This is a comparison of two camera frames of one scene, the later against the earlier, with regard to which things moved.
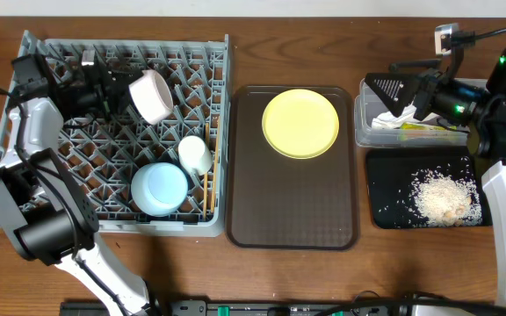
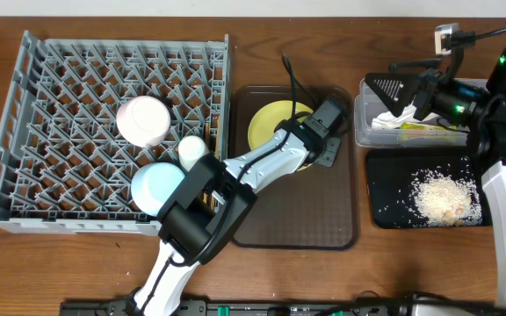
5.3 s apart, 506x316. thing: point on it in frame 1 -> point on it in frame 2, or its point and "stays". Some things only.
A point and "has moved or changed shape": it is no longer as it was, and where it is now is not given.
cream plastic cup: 195,154 stays
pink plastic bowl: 151,96 -> 143,120
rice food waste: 446,196 stays
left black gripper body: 104,88 -> 329,150
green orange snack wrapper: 418,126 stays
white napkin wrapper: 388,120 stays
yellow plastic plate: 300,124 has moved or changed shape
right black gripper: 422,87 stays
